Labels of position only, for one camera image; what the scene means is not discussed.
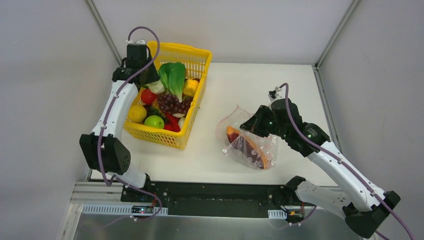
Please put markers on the dark purple grape bunch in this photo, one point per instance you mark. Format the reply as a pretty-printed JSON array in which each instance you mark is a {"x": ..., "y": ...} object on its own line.
[{"x": 170, "y": 104}]

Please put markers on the yellow lemon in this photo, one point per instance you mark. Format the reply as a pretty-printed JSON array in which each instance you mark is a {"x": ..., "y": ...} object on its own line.
[{"x": 137, "y": 113}]

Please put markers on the brown orange sweet potato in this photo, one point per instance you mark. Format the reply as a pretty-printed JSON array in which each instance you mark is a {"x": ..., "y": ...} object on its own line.
[{"x": 248, "y": 151}]

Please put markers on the yellow bell pepper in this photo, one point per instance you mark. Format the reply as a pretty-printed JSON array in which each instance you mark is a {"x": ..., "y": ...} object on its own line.
[{"x": 190, "y": 87}]

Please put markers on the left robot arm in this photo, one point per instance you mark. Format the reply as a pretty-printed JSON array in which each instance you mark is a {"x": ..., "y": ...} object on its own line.
[{"x": 102, "y": 148}]

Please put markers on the red tomato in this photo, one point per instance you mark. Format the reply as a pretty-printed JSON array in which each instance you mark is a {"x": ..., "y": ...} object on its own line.
[{"x": 147, "y": 97}]

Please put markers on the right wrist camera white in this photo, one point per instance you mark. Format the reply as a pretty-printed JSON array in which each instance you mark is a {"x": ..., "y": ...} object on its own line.
[{"x": 274, "y": 95}]

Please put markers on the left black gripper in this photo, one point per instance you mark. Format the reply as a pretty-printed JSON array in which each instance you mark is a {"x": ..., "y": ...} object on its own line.
[{"x": 148, "y": 75}]

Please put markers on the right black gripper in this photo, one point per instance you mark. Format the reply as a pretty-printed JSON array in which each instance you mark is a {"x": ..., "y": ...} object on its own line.
[{"x": 261, "y": 117}]

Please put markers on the clear zip top bag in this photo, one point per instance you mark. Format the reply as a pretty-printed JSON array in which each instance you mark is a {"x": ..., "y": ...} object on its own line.
[{"x": 269, "y": 145}]

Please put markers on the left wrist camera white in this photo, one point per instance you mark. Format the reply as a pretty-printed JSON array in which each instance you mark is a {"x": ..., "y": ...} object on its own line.
[{"x": 136, "y": 42}]

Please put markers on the green leafy bok choy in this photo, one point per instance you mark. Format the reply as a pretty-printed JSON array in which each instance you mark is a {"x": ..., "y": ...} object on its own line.
[{"x": 172, "y": 76}]

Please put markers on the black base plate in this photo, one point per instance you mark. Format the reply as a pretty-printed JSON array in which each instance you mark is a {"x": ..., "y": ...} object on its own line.
[{"x": 222, "y": 200}]

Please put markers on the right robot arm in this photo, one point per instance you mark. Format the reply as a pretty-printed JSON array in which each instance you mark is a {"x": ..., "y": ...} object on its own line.
[{"x": 363, "y": 205}]

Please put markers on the light green cabbage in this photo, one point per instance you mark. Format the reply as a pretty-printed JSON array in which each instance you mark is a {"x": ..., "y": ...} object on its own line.
[{"x": 156, "y": 87}]

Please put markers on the pineapple with green crown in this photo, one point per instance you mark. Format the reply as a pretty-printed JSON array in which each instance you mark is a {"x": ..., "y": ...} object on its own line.
[{"x": 154, "y": 109}]

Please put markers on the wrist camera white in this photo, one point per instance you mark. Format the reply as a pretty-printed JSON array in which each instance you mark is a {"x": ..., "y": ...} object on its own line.
[
  {"x": 274, "y": 95},
  {"x": 136, "y": 42}
]

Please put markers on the yellow plastic basket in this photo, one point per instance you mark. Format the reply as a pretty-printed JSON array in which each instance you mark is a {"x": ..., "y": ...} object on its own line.
[{"x": 197, "y": 62}]

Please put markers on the green apple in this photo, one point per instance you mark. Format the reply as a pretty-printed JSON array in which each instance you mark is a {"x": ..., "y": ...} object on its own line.
[{"x": 154, "y": 121}]

